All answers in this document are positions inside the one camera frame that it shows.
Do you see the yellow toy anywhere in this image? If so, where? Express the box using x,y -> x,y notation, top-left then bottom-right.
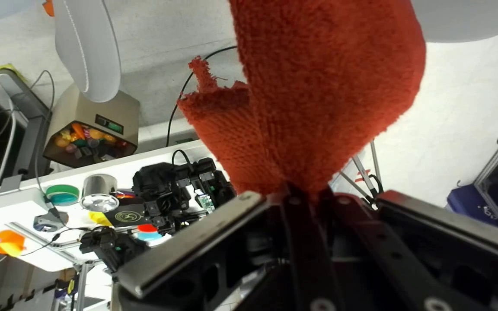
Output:
87,208 -> 115,227

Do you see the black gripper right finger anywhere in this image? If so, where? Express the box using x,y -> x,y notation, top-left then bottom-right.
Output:
317,186 -> 436,311

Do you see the toaster oven with toys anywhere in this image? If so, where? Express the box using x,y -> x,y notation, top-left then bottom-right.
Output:
42,84 -> 142,169

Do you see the long white work table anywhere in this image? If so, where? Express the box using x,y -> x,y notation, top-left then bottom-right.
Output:
0,138 -> 230,274

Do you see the orange towel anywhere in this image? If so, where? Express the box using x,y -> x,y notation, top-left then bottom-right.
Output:
179,0 -> 429,198

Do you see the black camera device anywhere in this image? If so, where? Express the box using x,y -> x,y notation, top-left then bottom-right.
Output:
78,224 -> 147,272

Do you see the black equipment cluster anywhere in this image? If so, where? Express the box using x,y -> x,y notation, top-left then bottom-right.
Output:
130,155 -> 237,231

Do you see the grey computer mouse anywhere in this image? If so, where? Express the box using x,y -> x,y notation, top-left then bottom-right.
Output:
32,208 -> 71,233

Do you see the thin black floor cable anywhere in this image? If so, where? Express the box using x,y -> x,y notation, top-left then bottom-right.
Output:
165,43 -> 239,148

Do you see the metal cup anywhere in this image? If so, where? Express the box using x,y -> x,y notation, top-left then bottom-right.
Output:
80,170 -> 122,214

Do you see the blue plastic bin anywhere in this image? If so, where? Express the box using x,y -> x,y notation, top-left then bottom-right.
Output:
445,181 -> 493,222

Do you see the green round lid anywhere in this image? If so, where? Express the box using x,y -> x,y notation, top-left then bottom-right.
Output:
44,182 -> 84,207

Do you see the blue disc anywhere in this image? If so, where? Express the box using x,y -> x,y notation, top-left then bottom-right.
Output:
139,229 -> 168,246

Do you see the black pad yellow ring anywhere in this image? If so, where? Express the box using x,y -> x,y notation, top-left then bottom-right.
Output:
106,201 -> 153,229

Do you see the orange toy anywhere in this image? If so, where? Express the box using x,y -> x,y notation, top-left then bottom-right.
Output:
0,227 -> 28,257

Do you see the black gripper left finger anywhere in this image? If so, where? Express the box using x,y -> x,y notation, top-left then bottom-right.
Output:
279,184 -> 346,311

